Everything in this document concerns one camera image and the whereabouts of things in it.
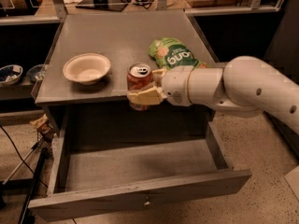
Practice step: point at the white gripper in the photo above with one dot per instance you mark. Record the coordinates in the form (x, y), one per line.
(176, 85)

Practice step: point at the red coke can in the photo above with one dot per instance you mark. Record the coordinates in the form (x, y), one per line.
(139, 75)

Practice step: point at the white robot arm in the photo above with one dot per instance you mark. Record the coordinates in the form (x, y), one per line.
(244, 87)

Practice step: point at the metal drawer knob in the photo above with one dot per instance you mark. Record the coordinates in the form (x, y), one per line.
(147, 202)

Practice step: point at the open grey top drawer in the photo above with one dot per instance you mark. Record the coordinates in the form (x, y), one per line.
(93, 176)

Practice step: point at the green chip bag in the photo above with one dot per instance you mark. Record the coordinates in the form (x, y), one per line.
(170, 52)

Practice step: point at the white paper bowl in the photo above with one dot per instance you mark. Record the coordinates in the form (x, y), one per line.
(87, 68)

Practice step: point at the grey cabinet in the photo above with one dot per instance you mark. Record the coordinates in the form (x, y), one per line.
(101, 110)

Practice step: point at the black monitor stand base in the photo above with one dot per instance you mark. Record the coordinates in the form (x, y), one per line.
(105, 5)

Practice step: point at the brown snack bag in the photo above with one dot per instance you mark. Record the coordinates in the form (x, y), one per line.
(43, 126)

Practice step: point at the grey bowl on shelf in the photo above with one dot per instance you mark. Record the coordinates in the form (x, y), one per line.
(37, 72)

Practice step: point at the black metal stand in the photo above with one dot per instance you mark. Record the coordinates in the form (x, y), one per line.
(27, 186)

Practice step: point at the white bowl with blue items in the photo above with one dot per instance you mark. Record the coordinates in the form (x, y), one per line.
(10, 74)

